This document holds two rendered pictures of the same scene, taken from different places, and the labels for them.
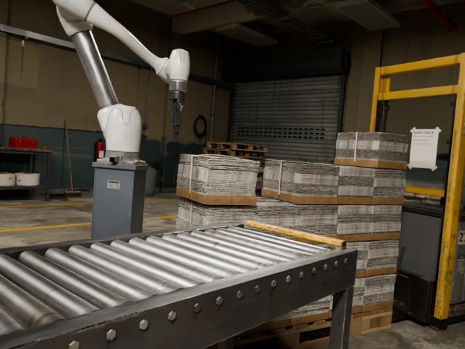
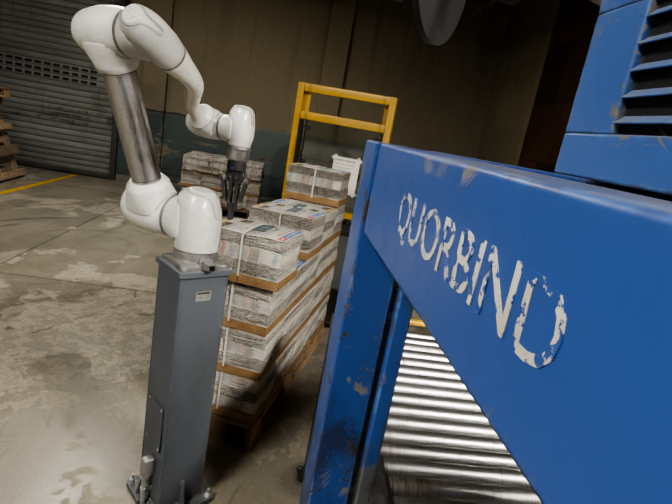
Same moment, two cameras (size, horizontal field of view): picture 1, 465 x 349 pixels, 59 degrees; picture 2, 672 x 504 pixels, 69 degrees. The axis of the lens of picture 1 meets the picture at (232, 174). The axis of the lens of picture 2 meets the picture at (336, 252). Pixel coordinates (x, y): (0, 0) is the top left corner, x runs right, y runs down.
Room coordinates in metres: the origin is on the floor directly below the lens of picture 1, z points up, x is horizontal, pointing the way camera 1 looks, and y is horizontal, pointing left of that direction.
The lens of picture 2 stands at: (0.47, 1.48, 1.55)
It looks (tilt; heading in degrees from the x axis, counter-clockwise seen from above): 14 degrees down; 311
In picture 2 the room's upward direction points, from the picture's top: 10 degrees clockwise
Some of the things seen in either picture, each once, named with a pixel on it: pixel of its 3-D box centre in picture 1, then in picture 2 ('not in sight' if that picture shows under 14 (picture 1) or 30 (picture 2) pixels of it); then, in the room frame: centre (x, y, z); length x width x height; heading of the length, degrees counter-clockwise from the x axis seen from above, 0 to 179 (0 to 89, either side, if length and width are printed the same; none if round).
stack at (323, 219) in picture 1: (275, 269); (266, 322); (2.44, -0.30, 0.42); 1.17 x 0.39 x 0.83; 121
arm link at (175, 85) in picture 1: (178, 86); (238, 153); (2.08, 0.30, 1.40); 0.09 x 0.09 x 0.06
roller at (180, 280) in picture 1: (141, 269); (437, 415); (1.05, 0.21, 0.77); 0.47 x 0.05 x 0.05; 48
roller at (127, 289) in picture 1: (95, 278); (450, 443); (0.95, 0.30, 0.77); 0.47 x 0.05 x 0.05; 48
